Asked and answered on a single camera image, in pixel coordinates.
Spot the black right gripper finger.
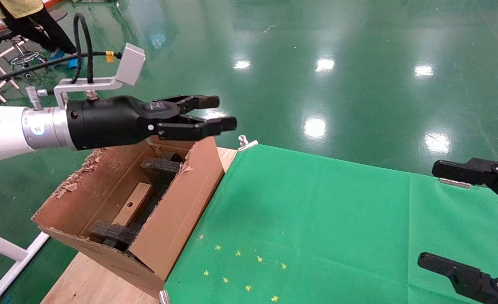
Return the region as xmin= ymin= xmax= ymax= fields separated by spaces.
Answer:
xmin=417 ymin=253 xmax=498 ymax=304
xmin=431 ymin=157 xmax=498 ymax=212

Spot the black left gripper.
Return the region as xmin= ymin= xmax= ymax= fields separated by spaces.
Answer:
xmin=65 ymin=94 xmax=238 ymax=151

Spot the torn cardboard flap piece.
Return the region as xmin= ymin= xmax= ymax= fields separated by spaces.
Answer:
xmin=111 ymin=182 xmax=155 ymax=229

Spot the large open cardboard carton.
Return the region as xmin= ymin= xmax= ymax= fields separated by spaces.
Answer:
xmin=32 ymin=134 xmax=226 ymax=299

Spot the green table cloth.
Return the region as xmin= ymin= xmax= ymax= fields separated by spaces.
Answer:
xmin=165 ymin=144 xmax=498 ymax=304

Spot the black wheeled stool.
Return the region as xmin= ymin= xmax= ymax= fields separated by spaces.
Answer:
xmin=0 ymin=30 xmax=50 ymax=80

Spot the person with blue shoe covers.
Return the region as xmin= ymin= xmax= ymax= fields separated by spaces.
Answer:
xmin=0 ymin=0 xmax=83 ymax=69

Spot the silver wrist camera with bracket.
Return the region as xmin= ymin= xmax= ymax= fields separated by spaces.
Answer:
xmin=25 ymin=42 xmax=146 ymax=111

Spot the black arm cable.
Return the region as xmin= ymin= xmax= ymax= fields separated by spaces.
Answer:
xmin=0 ymin=13 xmax=123 ymax=87

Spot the white table frame leg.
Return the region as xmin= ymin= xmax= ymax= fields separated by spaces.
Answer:
xmin=0 ymin=227 xmax=50 ymax=304

